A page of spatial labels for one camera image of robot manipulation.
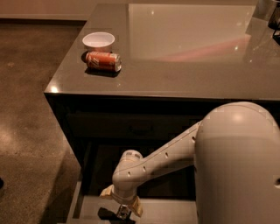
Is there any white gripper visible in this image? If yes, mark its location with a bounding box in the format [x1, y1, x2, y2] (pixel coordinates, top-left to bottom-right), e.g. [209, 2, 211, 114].
[100, 185, 143, 217]

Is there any silver blue redbull can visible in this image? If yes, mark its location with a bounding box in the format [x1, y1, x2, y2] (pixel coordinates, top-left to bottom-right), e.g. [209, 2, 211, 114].
[116, 205, 131, 220]

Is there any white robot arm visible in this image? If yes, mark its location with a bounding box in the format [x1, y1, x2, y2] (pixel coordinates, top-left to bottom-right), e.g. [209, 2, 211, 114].
[101, 101, 280, 224]

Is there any open middle drawer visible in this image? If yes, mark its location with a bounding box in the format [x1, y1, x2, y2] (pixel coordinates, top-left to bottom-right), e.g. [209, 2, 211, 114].
[66, 145, 197, 224]

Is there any dark top drawer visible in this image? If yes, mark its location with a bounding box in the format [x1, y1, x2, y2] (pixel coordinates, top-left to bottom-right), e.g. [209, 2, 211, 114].
[66, 113, 202, 141]

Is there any orange soda can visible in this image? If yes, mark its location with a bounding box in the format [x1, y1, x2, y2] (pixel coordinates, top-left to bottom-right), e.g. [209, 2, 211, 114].
[86, 52, 122, 72]

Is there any dark counter cabinet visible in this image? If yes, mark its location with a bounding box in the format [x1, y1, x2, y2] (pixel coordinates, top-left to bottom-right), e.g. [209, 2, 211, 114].
[43, 3, 280, 224]

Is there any white plastic bowl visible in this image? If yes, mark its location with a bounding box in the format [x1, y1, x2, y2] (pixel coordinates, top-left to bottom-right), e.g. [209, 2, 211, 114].
[82, 31, 116, 53]

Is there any black drawer handle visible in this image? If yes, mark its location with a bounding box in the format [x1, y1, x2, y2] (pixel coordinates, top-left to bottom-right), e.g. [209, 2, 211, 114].
[129, 126, 153, 135]

